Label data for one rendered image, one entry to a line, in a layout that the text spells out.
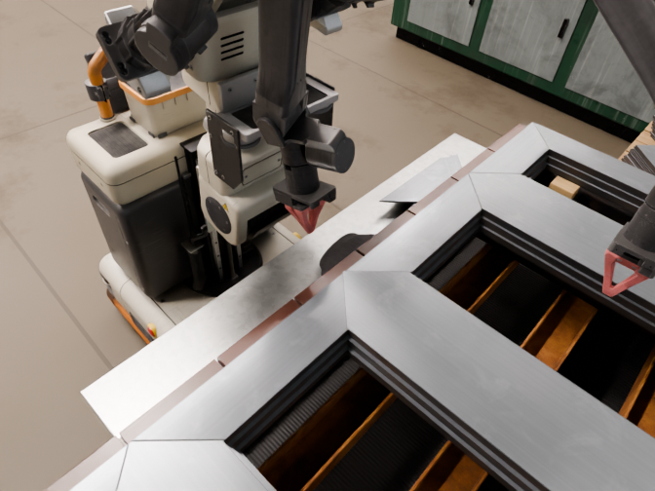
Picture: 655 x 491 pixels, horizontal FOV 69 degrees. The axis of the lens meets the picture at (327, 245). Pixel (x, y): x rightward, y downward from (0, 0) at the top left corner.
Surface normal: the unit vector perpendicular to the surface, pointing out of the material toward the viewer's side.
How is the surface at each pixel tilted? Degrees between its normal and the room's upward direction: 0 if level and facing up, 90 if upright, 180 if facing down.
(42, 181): 0
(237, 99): 90
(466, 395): 0
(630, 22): 84
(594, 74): 90
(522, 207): 0
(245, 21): 98
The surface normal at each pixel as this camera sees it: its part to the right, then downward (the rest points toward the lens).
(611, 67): -0.72, 0.47
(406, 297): 0.06, -0.69
